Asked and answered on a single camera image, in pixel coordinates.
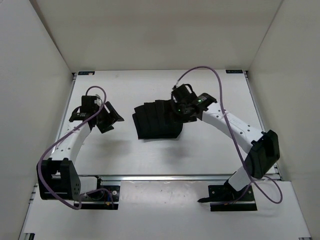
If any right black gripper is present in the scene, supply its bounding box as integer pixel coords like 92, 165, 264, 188
162, 100, 196, 126

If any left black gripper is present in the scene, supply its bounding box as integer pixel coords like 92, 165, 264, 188
94, 100, 125, 133

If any black skirt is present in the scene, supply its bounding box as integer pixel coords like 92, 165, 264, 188
132, 100, 183, 140

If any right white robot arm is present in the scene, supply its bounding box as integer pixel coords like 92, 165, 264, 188
171, 84, 280, 200

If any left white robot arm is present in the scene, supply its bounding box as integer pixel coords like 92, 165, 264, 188
37, 95, 124, 201

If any left corner label sticker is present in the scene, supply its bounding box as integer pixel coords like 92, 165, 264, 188
77, 71, 95, 76

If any corner label sticker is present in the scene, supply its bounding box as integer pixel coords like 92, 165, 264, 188
77, 71, 95, 76
225, 69, 243, 74

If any right corner label sticker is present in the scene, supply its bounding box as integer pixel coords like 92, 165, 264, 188
225, 69, 243, 74

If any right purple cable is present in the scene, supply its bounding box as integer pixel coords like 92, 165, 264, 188
172, 66, 284, 205

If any purple cable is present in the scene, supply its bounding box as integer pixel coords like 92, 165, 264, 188
172, 66, 284, 205
37, 86, 108, 210

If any aluminium table rail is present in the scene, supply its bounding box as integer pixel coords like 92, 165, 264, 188
97, 174, 281, 182

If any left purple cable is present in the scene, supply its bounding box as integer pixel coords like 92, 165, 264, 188
37, 86, 108, 210

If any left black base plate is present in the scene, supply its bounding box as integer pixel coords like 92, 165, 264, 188
81, 179, 121, 211

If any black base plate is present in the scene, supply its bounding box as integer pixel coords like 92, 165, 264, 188
81, 179, 121, 211
197, 185, 258, 212

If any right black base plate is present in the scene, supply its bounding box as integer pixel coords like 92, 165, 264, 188
197, 185, 258, 212

